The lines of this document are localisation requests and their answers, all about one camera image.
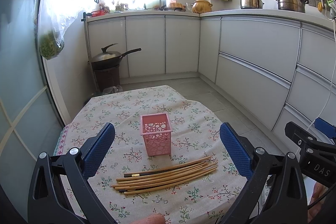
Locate pink perforated utensil basket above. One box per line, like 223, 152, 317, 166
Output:
140, 113, 173, 156

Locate black wooden chopstick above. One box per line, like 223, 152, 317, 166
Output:
123, 156, 211, 178

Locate white kitchen cabinets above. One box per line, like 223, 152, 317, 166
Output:
83, 10, 335, 151

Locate person's right hand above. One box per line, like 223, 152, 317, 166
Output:
307, 182, 328, 223

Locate person's left hand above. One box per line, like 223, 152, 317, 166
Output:
130, 213, 166, 224

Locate floral tablecloth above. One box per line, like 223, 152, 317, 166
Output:
53, 85, 266, 224

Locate clear plastic bag on floor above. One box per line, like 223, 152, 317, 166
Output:
102, 85, 123, 95

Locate dark brown waste bin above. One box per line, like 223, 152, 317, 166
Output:
94, 66, 120, 92

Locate black wok with lid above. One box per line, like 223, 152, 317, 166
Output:
91, 43, 142, 71

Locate red basket on counter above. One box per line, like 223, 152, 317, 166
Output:
92, 10, 106, 17

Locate steel pot with lid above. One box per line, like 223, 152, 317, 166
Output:
240, 0, 264, 9

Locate bag of green vegetables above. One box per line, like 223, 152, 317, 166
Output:
38, 0, 79, 60

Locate yellow ceramic pot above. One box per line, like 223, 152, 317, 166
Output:
192, 0, 213, 14

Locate large steel stockpot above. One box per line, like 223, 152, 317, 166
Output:
275, 0, 309, 13

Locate woven basket on counter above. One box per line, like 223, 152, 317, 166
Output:
169, 2, 183, 9

